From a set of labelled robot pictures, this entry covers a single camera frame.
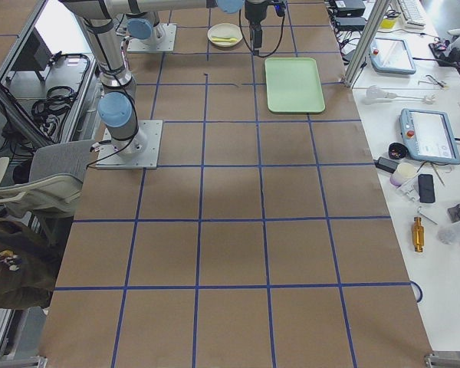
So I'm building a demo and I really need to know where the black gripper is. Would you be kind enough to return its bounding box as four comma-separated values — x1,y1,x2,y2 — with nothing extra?
245,0,269,50

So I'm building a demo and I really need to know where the cream round plate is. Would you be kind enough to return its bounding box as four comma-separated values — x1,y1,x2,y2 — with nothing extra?
207,23,242,48

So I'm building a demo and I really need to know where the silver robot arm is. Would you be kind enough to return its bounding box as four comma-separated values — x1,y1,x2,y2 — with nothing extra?
64,1,270,164
126,11,166,44

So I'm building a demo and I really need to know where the green plastic tray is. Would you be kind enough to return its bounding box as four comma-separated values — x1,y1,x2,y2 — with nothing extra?
264,57,326,113

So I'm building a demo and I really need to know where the far blue teach pendant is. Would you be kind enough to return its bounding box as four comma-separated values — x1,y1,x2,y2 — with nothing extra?
370,38,416,75

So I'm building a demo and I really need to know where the blue teach pendant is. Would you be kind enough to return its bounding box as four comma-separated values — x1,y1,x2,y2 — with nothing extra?
399,109,460,165
370,38,416,75

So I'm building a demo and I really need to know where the black small bowl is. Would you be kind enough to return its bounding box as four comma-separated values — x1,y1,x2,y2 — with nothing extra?
388,142,408,159

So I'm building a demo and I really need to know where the black power adapter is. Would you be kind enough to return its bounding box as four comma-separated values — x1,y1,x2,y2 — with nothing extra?
374,156,399,173

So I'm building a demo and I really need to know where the near blue teach pendant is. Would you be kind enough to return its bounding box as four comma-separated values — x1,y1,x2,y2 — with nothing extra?
399,109,460,165

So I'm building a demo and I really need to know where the white paper cup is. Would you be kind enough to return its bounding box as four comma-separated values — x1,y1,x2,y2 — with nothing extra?
390,163,417,187

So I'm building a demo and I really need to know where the black smartphone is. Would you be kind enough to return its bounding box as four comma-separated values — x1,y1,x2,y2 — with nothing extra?
418,174,435,204

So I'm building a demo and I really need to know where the grey office chair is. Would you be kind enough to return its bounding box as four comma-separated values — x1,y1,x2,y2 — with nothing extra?
0,140,94,218

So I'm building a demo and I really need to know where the gold metal cylinder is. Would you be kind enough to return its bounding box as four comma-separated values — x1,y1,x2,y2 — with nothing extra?
412,216,425,253

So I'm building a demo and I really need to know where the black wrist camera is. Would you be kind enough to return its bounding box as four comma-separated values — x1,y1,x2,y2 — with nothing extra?
272,0,287,18

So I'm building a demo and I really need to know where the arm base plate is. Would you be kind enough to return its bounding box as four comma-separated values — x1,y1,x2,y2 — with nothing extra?
95,120,163,169
127,19,177,53

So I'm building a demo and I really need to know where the aluminium frame post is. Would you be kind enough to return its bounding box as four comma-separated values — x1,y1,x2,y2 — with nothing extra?
343,0,390,87

